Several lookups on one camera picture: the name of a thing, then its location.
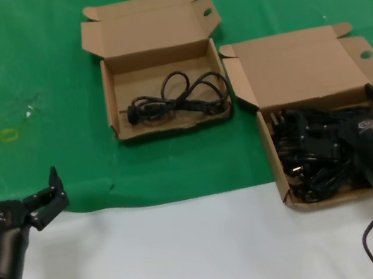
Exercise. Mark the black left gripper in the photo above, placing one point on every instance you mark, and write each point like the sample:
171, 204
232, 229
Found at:
6, 230

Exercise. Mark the cardboard box with intact rim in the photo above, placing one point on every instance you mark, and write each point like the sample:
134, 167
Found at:
297, 63

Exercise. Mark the cardboard box with torn rim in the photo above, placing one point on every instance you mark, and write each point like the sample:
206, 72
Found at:
156, 44

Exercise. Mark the green table cloth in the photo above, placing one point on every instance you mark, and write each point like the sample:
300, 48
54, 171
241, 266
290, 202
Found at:
31, 47

